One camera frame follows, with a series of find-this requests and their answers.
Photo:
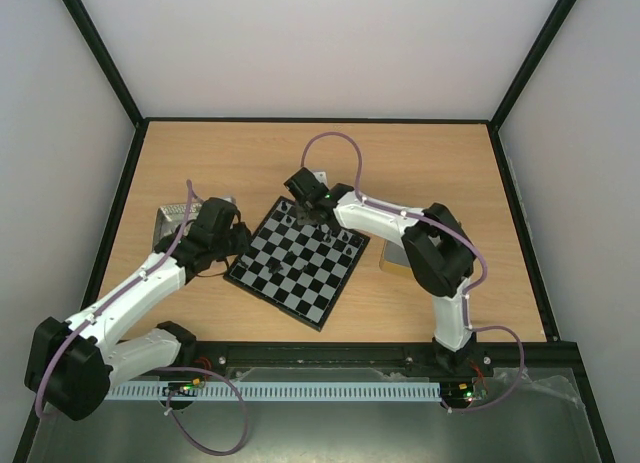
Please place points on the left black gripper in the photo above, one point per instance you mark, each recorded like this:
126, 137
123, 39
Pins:
243, 243

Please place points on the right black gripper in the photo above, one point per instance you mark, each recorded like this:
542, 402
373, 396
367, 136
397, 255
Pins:
308, 211

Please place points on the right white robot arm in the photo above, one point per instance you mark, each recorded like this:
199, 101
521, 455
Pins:
435, 246

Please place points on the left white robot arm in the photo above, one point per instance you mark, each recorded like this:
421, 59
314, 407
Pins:
74, 363

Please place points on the silver tin with white pieces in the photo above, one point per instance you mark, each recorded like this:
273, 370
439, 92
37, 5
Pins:
169, 217

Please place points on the black and silver chessboard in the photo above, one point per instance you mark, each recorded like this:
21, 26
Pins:
309, 288

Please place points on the empty gold-rimmed metal tin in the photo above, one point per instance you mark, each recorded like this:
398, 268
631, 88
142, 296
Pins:
393, 260

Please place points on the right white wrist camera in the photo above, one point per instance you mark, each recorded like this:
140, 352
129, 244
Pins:
322, 177

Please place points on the light blue slotted cable duct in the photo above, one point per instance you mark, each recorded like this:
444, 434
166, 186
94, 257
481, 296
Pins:
279, 391

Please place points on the black aluminium frame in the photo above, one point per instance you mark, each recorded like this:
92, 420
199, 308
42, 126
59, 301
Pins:
561, 352

